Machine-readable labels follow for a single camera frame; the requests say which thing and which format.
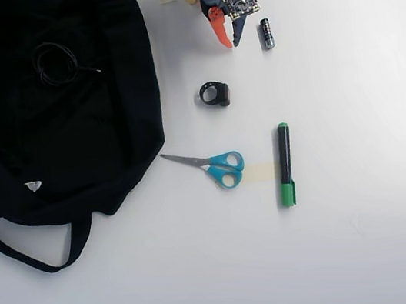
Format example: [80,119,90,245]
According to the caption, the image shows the short beige tape strip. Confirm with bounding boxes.
[242,160,281,186]

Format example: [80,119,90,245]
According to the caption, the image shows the blue handled scissors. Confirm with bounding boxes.
[159,140,249,200]

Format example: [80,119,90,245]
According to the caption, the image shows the black camera circuit board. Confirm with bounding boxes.
[220,0,265,23]

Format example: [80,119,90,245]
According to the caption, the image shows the black ring-shaped clip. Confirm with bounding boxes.
[197,78,235,112]

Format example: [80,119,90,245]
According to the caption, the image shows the black cable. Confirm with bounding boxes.
[28,35,102,89]

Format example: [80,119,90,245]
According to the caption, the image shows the black fabric bag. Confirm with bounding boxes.
[0,0,188,282]

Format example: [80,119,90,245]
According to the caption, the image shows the green and black marker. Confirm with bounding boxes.
[267,121,303,209]

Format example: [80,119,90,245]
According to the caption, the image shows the black cylindrical battery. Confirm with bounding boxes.
[258,16,278,52]

